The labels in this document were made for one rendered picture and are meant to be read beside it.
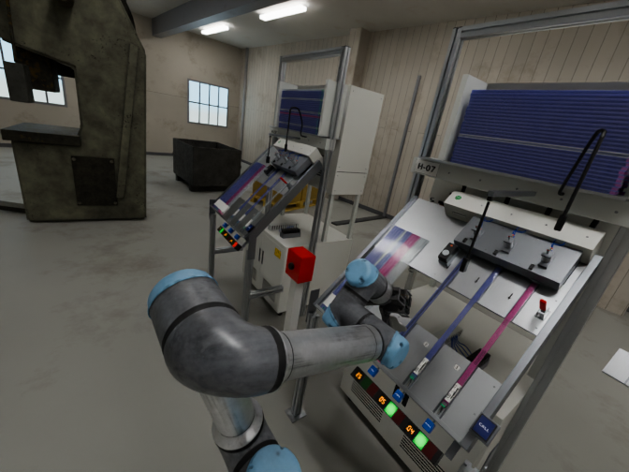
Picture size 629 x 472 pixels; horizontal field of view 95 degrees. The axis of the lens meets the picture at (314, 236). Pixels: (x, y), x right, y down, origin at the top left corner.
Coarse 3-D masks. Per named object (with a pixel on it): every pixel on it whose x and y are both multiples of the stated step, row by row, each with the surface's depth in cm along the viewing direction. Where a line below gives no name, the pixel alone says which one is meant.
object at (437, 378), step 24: (408, 336) 101; (432, 336) 97; (408, 360) 96; (432, 360) 93; (456, 360) 90; (432, 384) 88; (480, 384) 83; (432, 408) 85; (456, 408) 82; (480, 408) 80; (456, 432) 79
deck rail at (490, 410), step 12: (588, 264) 89; (588, 276) 87; (576, 288) 87; (564, 300) 86; (576, 300) 90; (564, 312) 85; (552, 324) 84; (540, 336) 83; (528, 348) 83; (540, 348) 84; (528, 360) 81; (516, 372) 81; (504, 384) 80; (516, 384) 83; (504, 396) 78; (492, 408) 78; (468, 432) 77; (468, 444) 76
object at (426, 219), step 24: (408, 216) 134; (432, 216) 128; (432, 240) 121; (432, 264) 114; (456, 264) 109; (480, 264) 105; (456, 288) 104; (504, 288) 97; (552, 288) 90; (504, 312) 92; (528, 312) 89; (552, 312) 87
